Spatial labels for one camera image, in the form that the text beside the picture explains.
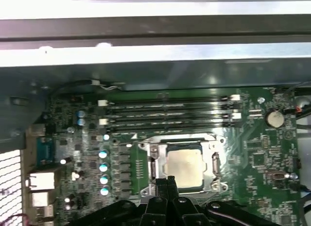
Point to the CPU socket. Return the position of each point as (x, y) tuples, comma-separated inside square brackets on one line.
[(170, 141)]

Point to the round coin battery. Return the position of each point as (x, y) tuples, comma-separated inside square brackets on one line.
[(274, 119)]

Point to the black PC case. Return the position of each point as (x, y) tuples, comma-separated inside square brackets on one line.
[(145, 75)]

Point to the silver CPU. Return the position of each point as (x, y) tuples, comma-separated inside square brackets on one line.
[(187, 165)]

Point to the RAM slot black clips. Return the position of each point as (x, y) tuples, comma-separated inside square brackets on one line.
[(170, 109), (170, 127)]

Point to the teal top capacitor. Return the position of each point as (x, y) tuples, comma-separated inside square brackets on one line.
[(104, 190), (104, 167), (104, 154), (104, 180)]

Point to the blue top capacitor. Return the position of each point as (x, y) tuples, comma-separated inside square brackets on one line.
[(81, 121), (81, 113)]

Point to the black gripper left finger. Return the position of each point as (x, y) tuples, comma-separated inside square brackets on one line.
[(161, 187)]

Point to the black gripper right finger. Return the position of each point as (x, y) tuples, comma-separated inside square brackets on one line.
[(173, 189)]

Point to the green motherboard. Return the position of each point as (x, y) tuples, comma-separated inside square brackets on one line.
[(243, 187)]

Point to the silver rear port block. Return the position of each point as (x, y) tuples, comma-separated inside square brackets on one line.
[(36, 130), (40, 199), (40, 180)]

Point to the blue rear port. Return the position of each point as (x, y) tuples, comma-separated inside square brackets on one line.
[(46, 150)]

